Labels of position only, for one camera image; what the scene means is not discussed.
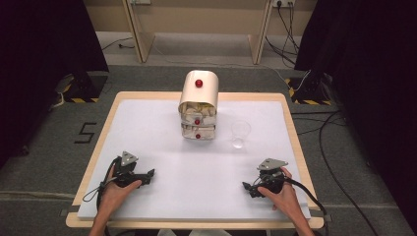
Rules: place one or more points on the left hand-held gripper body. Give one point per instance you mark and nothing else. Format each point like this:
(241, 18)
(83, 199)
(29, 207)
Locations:
(126, 173)

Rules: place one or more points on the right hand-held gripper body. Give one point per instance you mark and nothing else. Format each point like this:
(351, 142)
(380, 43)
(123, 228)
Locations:
(272, 178)

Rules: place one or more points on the person's right hand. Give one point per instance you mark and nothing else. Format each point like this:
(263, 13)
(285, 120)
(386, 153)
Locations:
(285, 201)

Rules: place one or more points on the person's left hand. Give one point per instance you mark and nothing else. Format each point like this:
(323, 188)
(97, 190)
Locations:
(113, 198)

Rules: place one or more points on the white table mat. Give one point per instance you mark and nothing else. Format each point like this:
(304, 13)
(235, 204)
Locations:
(196, 177)

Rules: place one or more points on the clear plastic cup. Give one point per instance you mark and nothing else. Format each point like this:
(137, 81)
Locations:
(240, 132)

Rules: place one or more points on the wooden table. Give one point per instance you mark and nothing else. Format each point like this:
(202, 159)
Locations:
(98, 121)

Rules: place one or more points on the cream mini drawer cabinet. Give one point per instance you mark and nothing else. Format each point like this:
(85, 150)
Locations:
(199, 98)

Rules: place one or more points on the hazard striped stand base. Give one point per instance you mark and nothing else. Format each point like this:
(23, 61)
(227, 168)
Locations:
(83, 88)
(309, 93)

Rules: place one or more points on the dark curtain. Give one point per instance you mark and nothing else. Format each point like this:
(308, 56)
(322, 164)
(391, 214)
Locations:
(42, 65)
(370, 82)

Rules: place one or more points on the wooden desk leg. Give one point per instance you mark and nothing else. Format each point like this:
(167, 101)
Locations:
(139, 36)
(260, 36)

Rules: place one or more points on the white wall power socket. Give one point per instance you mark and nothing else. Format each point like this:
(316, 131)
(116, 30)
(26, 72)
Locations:
(284, 3)

